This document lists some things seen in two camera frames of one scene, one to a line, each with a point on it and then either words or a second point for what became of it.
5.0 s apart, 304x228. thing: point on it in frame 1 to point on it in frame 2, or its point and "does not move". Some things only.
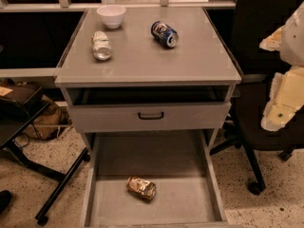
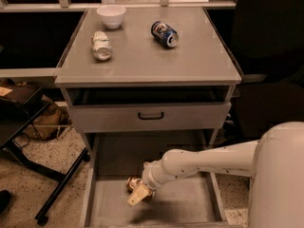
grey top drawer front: (154, 117) does not move
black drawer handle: (150, 117) does not move
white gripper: (294, 43) to (150, 176)
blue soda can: (164, 33) does not move
